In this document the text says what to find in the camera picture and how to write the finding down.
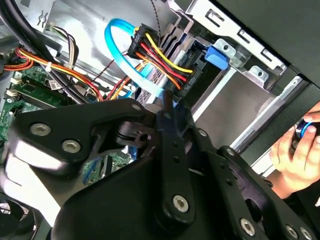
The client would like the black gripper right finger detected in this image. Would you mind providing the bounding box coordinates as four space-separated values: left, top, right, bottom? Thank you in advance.
174 103 320 240

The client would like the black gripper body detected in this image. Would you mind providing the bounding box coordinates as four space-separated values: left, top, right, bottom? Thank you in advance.
51 119 237 240

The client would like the blue data wire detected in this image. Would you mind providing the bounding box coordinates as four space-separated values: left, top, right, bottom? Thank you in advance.
103 17 185 113

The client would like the person's hand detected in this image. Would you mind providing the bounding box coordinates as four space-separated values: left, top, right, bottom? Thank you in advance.
269 101 320 200

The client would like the red yellow black power wire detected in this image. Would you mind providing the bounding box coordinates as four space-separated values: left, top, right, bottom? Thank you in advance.
126 23 203 99

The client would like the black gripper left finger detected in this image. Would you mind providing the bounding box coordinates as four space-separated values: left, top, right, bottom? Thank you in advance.
8 98 198 227

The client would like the round black blue-ringed tool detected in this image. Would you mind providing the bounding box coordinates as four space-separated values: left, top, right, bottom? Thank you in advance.
291 119 315 152

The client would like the hard disk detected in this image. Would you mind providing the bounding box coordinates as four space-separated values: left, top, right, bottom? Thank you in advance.
172 44 230 101

